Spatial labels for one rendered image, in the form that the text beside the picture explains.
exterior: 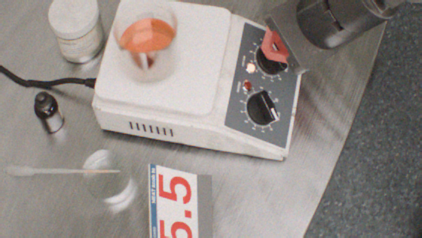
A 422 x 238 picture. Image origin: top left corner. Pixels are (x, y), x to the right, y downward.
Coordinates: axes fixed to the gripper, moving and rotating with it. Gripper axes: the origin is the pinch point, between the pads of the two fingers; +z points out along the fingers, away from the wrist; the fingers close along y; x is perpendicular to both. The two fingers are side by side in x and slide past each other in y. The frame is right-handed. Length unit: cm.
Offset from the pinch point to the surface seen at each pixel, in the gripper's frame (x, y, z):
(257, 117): 5.2, 5.2, 1.1
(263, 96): 3.6, 4.3, -0.3
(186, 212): 9.9, 14.1, 7.2
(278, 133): 7.6, 3.7, 1.5
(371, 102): 19, -62, 62
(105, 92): -4.5, 16.2, 5.5
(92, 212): 5.3, 20.9, 13.4
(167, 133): 2.1, 11.5, 7.0
